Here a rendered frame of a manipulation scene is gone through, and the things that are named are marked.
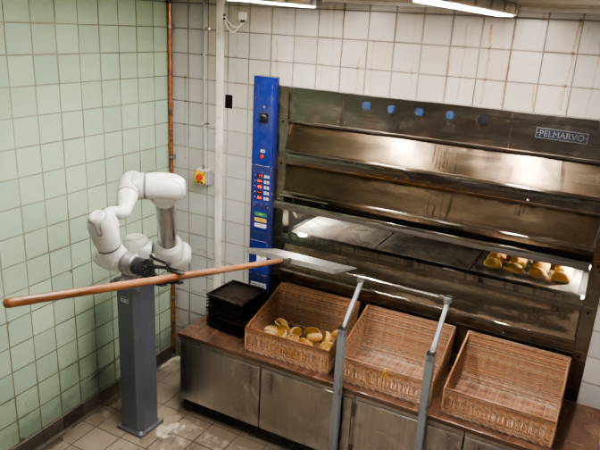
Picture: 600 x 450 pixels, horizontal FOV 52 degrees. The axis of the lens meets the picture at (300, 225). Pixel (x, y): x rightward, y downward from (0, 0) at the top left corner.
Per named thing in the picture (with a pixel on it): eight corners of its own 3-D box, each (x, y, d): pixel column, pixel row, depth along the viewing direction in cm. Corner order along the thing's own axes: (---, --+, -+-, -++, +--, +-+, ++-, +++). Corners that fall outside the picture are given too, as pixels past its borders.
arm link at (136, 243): (122, 265, 363) (120, 229, 356) (154, 265, 366) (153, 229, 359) (119, 276, 348) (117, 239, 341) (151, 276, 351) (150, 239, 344)
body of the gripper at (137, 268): (143, 254, 259) (161, 259, 255) (140, 274, 260) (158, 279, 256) (131, 255, 252) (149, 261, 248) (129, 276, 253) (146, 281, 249)
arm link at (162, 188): (154, 251, 366) (192, 251, 370) (153, 274, 357) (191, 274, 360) (143, 164, 305) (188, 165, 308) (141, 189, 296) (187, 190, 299)
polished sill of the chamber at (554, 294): (287, 235, 404) (287, 229, 403) (583, 302, 327) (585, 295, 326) (282, 237, 399) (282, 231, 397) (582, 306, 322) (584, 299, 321)
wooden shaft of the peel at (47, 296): (7, 310, 175) (8, 299, 175) (0, 307, 176) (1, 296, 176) (283, 263, 329) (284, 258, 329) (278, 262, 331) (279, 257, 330)
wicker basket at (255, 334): (279, 318, 413) (281, 280, 404) (358, 340, 390) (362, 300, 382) (242, 350, 371) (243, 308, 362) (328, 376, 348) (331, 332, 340)
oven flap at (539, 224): (284, 193, 388) (290, 162, 388) (593, 252, 312) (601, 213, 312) (281, 193, 384) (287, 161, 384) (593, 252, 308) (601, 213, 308)
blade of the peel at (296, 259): (333, 273, 326) (334, 269, 326) (245, 252, 349) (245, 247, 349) (357, 268, 359) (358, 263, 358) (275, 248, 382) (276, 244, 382)
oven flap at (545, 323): (281, 269, 404) (287, 239, 404) (573, 343, 328) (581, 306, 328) (278, 269, 400) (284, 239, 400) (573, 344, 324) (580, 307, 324)
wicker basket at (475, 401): (461, 370, 362) (467, 328, 353) (563, 400, 338) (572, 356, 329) (437, 412, 321) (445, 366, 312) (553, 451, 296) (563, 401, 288)
